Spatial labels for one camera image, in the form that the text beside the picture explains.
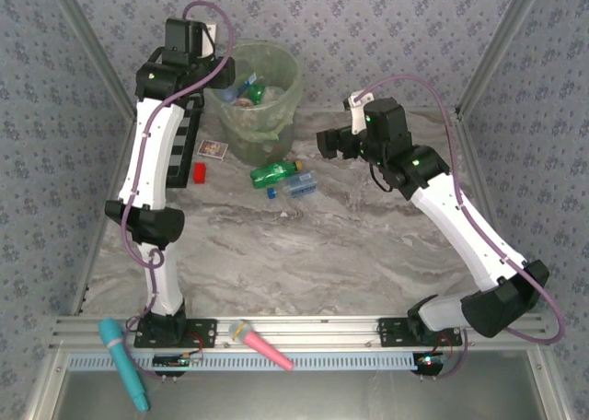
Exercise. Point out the aluminium frame rail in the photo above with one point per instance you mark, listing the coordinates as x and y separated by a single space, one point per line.
322 330

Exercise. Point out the aluminium frame post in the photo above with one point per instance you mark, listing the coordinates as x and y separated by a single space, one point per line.
498 47
98 51

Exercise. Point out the small picture card box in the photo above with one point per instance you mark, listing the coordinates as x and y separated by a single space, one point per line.
211 149

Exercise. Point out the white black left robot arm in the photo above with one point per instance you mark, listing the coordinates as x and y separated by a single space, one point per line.
152 153

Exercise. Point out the red plastic block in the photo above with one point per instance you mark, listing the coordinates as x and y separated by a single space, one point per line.
199 173

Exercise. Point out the green plastic soda bottle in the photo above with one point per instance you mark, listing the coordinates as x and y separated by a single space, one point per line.
257 94
271 175

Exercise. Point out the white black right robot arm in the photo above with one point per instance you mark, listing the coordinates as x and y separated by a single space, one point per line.
460 226

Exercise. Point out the black grey checkered board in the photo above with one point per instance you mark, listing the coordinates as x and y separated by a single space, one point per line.
188 134

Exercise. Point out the blue label bottle white cap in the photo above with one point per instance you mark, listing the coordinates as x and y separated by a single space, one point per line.
239 89

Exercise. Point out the teal marker pen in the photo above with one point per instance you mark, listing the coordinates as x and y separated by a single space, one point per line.
122 360

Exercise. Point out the pink toy microphone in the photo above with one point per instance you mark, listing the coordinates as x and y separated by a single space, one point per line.
262 344

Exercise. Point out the grey metal panel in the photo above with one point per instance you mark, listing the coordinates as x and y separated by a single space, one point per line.
322 397

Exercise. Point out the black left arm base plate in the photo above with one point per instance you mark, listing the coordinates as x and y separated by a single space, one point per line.
202 332

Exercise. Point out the clear bottle light blue label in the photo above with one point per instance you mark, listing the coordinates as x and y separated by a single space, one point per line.
301 183

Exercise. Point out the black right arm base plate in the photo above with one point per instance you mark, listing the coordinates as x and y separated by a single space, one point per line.
391 330

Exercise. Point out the bin with green plastic liner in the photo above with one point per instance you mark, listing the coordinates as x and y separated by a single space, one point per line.
257 134

